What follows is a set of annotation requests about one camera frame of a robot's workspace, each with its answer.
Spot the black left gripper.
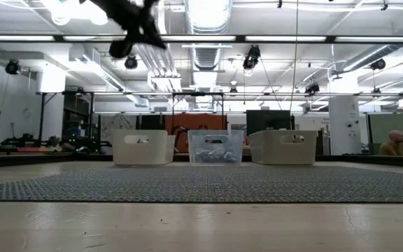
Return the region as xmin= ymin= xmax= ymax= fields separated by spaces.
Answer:
xmin=80 ymin=0 xmax=168 ymax=50

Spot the grey plastic sheet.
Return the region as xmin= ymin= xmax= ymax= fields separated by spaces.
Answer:
xmin=99 ymin=113 xmax=138 ymax=132

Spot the black overhead light bar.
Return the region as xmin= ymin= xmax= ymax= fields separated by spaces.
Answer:
xmin=0 ymin=34 xmax=403 ymax=45

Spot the white plastic bin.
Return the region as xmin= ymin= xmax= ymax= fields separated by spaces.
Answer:
xmin=111 ymin=129 xmax=176 ymax=167

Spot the clear plastic bin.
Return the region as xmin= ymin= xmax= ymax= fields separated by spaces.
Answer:
xmin=187 ymin=129 xmax=245 ymax=165

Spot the dark background workstation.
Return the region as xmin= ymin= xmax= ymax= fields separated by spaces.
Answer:
xmin=61 ymin=124 xmax=113 ymax=155

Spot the black standing panel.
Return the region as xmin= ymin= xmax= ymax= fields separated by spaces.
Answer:
xmin=246 ymin=109 xmax=295 ymax=136

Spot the grey plastic bin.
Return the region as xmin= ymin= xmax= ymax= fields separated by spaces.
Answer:
xmin=249 ymin=130 xmax=318 ymax=166

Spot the grey woven mat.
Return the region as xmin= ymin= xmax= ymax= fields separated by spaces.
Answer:
xmin=0 ymin=164 xmax=403 ymax=204

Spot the white square pillar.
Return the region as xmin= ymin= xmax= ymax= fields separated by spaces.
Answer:
xmin=328 ymin=75 xmax=362 ymax=155

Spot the person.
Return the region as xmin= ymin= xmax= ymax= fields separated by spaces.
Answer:
xmin=379 ymin=129 xmax=403 ymax=157

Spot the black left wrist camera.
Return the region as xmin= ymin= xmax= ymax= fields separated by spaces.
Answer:
xmin=108 ymin=39 xmax=134 ymax=60

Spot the black background gantry frame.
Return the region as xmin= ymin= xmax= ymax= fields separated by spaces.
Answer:
xmin=171 ymin=91 xmax=225 ymax=134
xmin=36 ymin=90 xmax=96 ymax=145

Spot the orange partition wall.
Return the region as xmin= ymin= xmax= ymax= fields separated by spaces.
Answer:
xmin=164 ymin=113 xmax=227 ymax=153

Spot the thin hanging cable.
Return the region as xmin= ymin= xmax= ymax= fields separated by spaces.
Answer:
xmin=288 ymin=0 xmax=299 ymax=111

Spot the black aluminium rig frame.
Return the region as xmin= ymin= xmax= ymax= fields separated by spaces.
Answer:
xmin=0 ymin=152 xmax=403 ymax=169

